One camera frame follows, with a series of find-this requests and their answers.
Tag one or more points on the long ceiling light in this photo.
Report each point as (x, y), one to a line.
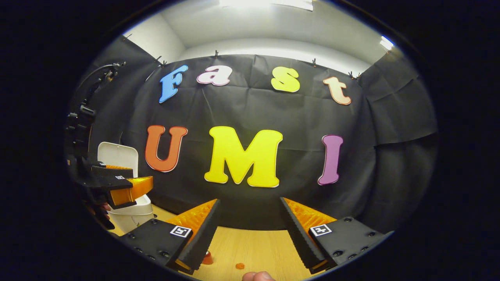
(265, 3)

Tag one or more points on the red pop can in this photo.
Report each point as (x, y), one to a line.
(207, 258)

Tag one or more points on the small ceiling light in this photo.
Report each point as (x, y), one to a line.
(386, 42)

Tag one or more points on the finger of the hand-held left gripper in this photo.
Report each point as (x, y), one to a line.
(113, 173)
(117, 183)

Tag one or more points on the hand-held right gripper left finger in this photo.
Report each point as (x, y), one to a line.
(203, 238)

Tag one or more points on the black backdrop cloth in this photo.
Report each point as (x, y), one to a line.
(300, 117)

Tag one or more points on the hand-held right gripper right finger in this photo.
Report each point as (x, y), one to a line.
(299, 238)

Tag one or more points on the white desktop garbage bin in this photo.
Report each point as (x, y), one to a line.
(117, 156)

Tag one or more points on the wooden desktop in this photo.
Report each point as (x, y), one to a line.
(258, 249)

